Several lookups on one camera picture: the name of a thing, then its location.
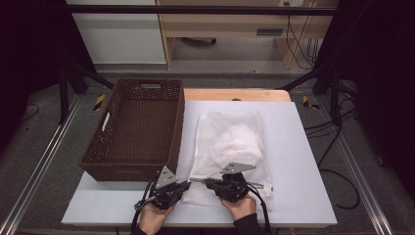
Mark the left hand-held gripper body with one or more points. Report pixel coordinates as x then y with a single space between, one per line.
166 178

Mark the light wooden desk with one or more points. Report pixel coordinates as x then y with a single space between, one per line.
228 24

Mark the black curtain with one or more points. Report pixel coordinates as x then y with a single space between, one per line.
29 49
381 65

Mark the person's left hand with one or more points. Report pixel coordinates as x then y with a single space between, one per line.
151 218

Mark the white cabinet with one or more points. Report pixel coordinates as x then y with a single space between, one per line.
120 39

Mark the white mesh laundry bag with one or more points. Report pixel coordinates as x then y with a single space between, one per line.
208 143

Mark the person's right hand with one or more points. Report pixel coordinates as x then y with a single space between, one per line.
243 209

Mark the aluminium floor rail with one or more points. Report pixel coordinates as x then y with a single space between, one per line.
42 160
362 182

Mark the brown woven basket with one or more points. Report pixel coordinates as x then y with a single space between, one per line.
140 130

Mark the black horizontal bar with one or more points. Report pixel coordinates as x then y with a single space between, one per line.
195 9

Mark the black metal stand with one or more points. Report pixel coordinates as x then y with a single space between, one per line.
63 98
334 98

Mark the white table board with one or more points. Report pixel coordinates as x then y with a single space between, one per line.
290 130

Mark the wooden table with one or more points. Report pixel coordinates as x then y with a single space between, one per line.
212 94

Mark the white garment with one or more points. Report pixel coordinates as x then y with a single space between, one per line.
238 143

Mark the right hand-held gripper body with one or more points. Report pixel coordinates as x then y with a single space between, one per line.
233 189

